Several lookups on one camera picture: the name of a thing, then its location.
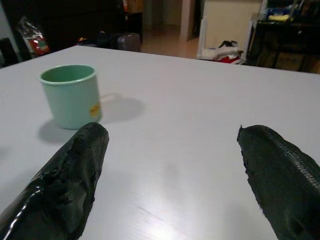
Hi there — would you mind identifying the pile of clothes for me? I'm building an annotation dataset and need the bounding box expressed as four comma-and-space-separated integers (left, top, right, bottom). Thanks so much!
211, 40, 247, 65

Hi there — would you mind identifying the red and green plastic bag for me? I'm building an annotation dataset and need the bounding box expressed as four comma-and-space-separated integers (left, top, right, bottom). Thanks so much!
16, 16, 50, 56

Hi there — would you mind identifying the white shelf frame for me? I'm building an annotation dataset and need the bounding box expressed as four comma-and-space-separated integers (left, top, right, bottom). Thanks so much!
196, 0, 262, 61

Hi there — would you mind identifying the grey hard-shell suitcase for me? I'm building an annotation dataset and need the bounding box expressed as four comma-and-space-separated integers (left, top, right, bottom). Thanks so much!
108, 32, 142, 53

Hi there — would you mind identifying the dark wooden cabinet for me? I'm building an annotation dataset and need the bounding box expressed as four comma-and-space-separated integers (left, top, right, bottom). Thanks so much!
2, 0, 144, 55

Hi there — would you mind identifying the mint green plastic cup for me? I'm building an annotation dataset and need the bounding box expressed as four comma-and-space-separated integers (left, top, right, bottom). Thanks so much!
38, 64, 103, 130

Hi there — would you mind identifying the yellow cloth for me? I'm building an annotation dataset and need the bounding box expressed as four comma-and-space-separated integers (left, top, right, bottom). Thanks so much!
268, 14, 291, 22

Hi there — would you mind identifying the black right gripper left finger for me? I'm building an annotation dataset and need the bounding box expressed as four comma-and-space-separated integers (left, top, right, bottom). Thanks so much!
0, 121, 110, 240

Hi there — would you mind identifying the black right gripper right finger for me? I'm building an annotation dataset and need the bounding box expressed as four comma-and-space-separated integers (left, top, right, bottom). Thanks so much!
236, 124, 320, 240

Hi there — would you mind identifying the black shelving unit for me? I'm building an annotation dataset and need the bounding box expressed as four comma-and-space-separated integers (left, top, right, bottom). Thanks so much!
249, 0, 320, 74

